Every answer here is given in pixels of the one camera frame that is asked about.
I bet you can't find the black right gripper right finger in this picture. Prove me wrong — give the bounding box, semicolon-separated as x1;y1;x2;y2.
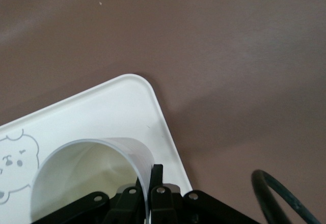
150;164;257;224

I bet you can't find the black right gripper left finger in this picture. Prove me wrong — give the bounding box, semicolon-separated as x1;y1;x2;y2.
33;175;148;224

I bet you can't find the white bear print tray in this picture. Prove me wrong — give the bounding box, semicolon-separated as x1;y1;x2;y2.
0;73;193;224

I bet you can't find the brown table cover mat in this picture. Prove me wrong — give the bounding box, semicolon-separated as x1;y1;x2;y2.
0;0;326;224

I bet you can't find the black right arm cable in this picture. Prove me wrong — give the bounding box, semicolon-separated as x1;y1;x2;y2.
251;169;322;224

